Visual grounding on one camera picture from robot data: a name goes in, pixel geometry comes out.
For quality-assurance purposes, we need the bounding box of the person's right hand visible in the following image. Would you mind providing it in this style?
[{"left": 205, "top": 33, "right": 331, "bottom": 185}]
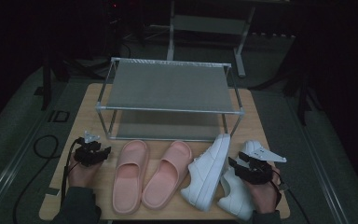
[{"left": 243, "top": 167, "right": 282, "bottom": 215}]

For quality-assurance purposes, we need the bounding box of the person's left hand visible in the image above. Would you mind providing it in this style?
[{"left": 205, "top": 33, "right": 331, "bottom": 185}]
[{"left": 67, "top": 153, "right": 104, "bottom": 189}]

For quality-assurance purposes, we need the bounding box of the hand-held gripper black cable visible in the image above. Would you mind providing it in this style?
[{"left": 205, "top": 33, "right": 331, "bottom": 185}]
[
  {"left": 60, "top": 137, "right": 83, "bottom": 208},
  {"left": 270, "top": 169, "right": 312, "bottom": 224}
]

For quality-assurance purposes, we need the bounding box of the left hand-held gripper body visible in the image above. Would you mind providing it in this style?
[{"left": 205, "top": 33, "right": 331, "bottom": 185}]
[{"left": 74, "top": 130, "right": 103, "bottom": 168}]

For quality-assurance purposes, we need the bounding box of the black floor cable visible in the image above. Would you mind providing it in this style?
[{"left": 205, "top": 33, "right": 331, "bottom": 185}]
[{"left": 11, "top": 133, "right": 61, "bottom": 224}]

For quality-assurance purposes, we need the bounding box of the right hand-held gripper black cable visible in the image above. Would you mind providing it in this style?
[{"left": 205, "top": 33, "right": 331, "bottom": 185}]
[{"left": 270, "top": 169, "right": 312, "bottom": 224}]

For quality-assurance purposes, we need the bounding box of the white metal stand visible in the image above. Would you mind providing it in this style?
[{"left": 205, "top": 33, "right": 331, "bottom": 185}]
[{"left": 150, "top": 0, "right": 296, "bottom": 79}]

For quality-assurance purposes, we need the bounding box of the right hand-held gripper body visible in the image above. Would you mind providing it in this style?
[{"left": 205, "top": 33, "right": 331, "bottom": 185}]
[{"left": 241, "top": 147, "right": 288, "bottom": 187}]

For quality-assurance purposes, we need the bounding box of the left hand-held gripper black cable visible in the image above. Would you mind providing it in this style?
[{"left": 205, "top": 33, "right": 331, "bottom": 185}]
[{"left": 60, "top": 137, "right": 83, "bottom": 208}]

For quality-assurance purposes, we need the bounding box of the black tripod stand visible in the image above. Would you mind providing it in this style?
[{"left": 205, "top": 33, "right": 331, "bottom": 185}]
[
  {"left": 39, "top": 46, "right": 106, "bottom": 112},
  {"left": 248, "top": 36, "right": 324, "bottom": 127}
]

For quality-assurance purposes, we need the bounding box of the pink slipper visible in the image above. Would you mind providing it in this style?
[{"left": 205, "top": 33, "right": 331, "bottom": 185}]
[
  {"left": 111, "top": 139, "right": 150, "bottom": 216},
  {"left": 141, "top": 140, "right": 194, "bottom": 211}
]

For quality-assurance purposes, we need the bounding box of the white sneaker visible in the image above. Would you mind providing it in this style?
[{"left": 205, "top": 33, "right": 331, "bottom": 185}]
[
  {"left": 179, "top": 133, "right": 232, "bottom": 213},
  {"left": 216, "top": 139, "right": 267, "bottom": 222}
]

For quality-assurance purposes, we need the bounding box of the grey metal shoe rack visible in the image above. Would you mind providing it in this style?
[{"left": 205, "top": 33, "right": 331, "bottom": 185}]
[{"left": 94, "top": 56, "right": 246, "bottom": 144}]

